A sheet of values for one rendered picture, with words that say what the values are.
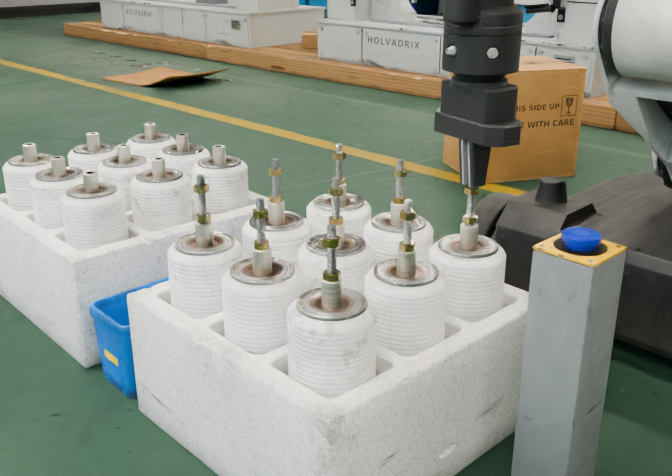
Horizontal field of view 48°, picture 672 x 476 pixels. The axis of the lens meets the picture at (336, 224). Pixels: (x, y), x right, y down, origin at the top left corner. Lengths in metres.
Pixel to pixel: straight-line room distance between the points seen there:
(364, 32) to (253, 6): 0.89
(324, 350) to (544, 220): 0.57
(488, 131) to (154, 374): 0.52
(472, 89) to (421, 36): 2.45
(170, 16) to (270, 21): 0.76
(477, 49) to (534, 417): 0.41
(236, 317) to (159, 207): 0.41
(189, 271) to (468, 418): 0.38
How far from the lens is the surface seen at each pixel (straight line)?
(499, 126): 0.87
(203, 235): 0.96
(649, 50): 1.07
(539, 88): 2.09
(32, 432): 1.12
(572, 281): 0.80
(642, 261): 1.17
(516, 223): 1.26
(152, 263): 1.22
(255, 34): 4.19
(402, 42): 3.40
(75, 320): 1.21
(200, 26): 4.52
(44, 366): 1.26
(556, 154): 2.16
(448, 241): 0.97
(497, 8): 0.86
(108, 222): 1.19
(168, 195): 1.24
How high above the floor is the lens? 0.61
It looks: 20 degrees down
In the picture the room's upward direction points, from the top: straight up
